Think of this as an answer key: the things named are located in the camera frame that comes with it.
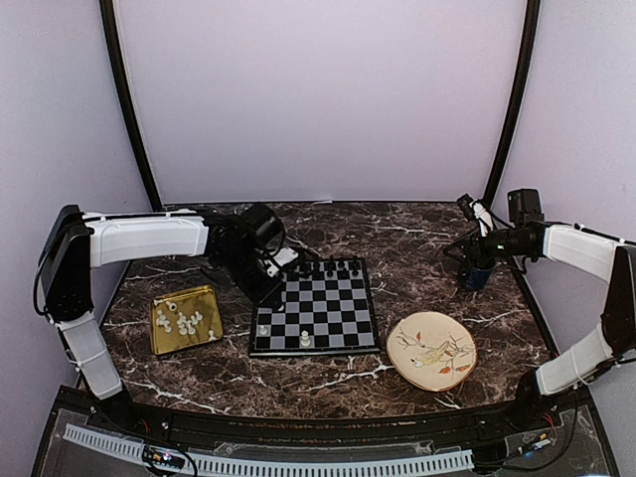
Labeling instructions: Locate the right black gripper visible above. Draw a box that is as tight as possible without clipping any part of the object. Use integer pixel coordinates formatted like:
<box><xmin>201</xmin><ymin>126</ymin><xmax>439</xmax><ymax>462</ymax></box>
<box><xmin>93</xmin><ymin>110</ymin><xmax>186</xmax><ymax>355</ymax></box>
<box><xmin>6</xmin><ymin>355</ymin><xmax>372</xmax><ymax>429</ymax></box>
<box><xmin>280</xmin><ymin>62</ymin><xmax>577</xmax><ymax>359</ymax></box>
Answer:
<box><xmin>444</xmin><ymin>225</ymin><xmax>529</xmax><ymax>267</ymax></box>

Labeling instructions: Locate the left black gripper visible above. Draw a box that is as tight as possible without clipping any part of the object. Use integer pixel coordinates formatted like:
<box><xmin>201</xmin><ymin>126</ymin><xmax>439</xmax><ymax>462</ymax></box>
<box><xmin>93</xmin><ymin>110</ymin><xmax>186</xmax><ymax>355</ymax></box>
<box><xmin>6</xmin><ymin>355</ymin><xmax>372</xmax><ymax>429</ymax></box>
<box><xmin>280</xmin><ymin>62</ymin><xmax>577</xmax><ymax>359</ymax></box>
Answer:
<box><xmin>218</xmin><ymin>247</ymin><xmax>286</xmax><ymax>309</ymax></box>

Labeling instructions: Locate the gold square tray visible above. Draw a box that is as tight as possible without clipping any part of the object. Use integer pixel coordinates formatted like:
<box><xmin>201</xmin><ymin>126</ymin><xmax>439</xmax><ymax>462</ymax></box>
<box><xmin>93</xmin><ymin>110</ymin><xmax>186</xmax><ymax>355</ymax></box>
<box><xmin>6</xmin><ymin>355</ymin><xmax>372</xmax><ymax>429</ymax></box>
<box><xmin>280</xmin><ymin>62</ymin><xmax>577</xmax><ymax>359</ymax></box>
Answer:
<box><xmin>150</xmin><ymin>285</ymin><xmax>224</xmax><ymax>356</ymax></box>

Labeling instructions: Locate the black grey chessboard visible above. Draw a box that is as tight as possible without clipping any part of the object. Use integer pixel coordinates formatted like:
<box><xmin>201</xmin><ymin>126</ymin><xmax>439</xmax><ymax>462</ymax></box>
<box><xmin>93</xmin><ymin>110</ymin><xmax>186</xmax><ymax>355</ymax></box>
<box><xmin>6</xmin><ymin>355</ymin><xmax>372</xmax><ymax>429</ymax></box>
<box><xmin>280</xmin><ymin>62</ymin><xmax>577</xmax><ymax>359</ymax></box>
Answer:
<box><xmin>248</xmin><ymin>256</ymin><xmax>381</xmax><ymax>358</ymax></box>

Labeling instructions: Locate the white chess king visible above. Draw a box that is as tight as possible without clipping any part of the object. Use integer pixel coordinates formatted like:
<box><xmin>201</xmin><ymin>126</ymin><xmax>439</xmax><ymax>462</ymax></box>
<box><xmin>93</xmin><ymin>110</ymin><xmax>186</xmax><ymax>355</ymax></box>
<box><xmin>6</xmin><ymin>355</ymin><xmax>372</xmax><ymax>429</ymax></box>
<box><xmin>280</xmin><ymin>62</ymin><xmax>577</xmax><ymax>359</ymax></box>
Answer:
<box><xmin>299</xmin><ymin>330</ymin><xmax>312</xmax><ymax>348</ymax></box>

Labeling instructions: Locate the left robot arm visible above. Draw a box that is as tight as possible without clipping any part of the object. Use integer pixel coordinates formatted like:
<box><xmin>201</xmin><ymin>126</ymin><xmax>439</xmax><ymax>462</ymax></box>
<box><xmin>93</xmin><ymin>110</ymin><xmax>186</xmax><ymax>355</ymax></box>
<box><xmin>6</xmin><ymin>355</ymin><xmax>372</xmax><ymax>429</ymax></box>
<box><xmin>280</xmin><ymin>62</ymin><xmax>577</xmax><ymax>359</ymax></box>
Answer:
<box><xmin>32</xmin><ymin>204</ymin><xmax>299</xmax><ymax>433</ymax></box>

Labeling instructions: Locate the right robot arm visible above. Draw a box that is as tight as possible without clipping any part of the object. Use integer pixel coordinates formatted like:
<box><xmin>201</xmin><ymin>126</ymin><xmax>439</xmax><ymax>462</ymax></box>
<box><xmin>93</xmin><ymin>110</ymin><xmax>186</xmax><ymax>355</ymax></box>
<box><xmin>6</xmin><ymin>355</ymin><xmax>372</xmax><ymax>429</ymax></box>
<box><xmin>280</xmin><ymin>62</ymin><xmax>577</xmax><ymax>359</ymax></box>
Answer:
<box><xmin>444</xmin><ymin>189</ymin><xmax>635</xmax><ymax>431</ymax></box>

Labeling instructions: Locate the dark blue mug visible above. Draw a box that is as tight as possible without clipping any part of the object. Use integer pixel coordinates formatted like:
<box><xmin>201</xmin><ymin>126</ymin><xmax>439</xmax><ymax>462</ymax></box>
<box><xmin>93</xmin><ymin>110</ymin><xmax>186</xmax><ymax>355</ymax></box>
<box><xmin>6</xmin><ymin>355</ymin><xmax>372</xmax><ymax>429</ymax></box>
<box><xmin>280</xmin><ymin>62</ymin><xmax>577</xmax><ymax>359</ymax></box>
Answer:
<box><xmin>457</xmin><ymin>264</ymin><xmax>493</xmax><ymax>291</ymax></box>

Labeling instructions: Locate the cream plate with bird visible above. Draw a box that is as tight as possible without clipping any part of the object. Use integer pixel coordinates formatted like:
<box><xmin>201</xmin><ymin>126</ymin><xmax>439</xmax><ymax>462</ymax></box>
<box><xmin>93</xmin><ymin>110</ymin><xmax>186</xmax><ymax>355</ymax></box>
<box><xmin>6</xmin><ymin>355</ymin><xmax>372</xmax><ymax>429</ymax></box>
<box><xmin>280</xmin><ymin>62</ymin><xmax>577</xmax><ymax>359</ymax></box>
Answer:
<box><xmin>387</xmin><ymin>312</ymin><xmax>478</xmax><ymax>393</ymax></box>

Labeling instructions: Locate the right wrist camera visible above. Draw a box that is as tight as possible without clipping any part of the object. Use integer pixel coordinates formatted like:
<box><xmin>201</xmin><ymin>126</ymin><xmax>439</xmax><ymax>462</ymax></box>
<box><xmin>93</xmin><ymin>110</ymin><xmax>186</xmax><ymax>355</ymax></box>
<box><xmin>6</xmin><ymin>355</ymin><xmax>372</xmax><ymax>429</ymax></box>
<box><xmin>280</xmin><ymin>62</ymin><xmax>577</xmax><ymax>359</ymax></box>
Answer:
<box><xmin>456</xmin><ymin>194</ymin><xmax>495</xmax><ymax>237</ymax></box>

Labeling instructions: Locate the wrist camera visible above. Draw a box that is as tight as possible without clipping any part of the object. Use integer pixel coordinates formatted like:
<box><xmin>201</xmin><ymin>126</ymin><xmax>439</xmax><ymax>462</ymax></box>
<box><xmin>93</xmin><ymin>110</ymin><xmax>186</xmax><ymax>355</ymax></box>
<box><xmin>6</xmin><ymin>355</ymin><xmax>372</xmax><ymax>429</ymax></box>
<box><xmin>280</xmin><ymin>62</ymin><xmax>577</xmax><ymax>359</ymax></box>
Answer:
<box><xmin>263</xmin><ymin>247</ymin><xmax>299</xmax><ymax>276</ymax></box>
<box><xmin>456</xmin><ymin>194</ymin><xmax>495</xmax><ymax>237</ymax></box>

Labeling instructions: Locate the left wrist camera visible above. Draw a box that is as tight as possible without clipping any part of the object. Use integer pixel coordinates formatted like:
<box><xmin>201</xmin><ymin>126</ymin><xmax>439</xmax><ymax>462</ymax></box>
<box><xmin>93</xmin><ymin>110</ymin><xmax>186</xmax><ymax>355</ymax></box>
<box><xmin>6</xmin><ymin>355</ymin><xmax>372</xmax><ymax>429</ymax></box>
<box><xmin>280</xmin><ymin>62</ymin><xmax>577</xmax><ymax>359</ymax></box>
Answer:
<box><xmin>263</xmin><ymin>247</ymin><xmax>299</xmax><ymax>276</ymax></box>

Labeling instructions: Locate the right black frame post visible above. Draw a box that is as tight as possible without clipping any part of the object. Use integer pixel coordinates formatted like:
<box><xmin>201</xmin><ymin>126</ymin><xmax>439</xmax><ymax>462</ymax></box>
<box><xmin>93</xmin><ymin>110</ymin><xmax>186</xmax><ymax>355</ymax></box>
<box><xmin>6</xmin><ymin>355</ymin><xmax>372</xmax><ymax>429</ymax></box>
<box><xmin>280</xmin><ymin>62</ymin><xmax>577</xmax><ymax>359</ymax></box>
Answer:
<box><xmin>483</xmin><ymin>0</ymin><xmax>542</xmax><ymax>206</ymax></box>

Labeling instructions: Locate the black frame post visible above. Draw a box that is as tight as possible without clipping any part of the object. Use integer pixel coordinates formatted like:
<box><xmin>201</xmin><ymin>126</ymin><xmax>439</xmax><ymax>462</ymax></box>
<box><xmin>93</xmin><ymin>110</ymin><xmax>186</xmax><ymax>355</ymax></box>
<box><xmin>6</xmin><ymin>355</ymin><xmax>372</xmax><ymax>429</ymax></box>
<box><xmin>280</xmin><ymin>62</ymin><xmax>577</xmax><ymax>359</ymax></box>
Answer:
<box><xmin>98</xmin><ymin>0</ymin><xmax>163</xmax><ymax>212</ymax></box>
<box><xmin>483</xmin><ymin>0</ymin><xmax>542</xmax><ymax>206</ymax></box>

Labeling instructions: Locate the white slotted cable duct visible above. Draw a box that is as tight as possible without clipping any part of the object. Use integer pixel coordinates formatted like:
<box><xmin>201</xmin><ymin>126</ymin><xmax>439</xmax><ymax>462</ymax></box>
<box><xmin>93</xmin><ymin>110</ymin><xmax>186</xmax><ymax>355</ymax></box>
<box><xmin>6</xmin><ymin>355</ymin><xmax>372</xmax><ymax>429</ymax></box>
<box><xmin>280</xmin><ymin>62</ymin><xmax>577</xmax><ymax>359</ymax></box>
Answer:
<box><xmin>62</xmin><ymin>424</ymin><xmax>474</xmax><ymax>476</ymax></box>

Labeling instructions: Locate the left black frame post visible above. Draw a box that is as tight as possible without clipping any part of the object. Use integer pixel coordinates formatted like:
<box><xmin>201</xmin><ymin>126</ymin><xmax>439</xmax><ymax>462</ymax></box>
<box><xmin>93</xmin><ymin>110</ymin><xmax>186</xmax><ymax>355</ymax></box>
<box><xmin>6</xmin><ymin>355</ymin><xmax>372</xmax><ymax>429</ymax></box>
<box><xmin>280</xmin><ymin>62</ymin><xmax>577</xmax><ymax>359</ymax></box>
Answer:
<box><xmin>98</xmin><ymin>0</ymin><xmax>163</xmax><ymax>212</ymax></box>

